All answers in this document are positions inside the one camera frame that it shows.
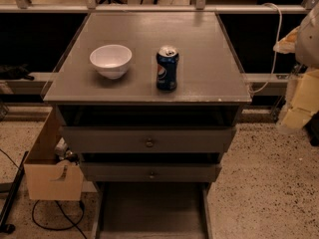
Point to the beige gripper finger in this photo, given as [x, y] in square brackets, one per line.
[301, 102]

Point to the blue pepsi can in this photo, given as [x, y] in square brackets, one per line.
[167, 59]

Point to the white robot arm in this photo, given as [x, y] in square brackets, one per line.
[303, 41]

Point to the grey drawer cabinet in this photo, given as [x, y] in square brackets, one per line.
[210, 91]

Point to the grey open bottom drawer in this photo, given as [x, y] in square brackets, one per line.
[152, 210]

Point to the grey middle drawer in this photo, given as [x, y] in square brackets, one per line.
[150, 172]

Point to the grey top drawer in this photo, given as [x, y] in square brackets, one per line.
[84, 139]

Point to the white bowl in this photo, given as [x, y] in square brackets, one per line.
[111, 61]

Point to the cardboard box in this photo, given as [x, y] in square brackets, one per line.
[46, 177]

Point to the black stand bar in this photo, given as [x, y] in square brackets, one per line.
[11, 189]

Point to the black object on rail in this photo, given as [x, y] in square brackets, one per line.
[18, 72]

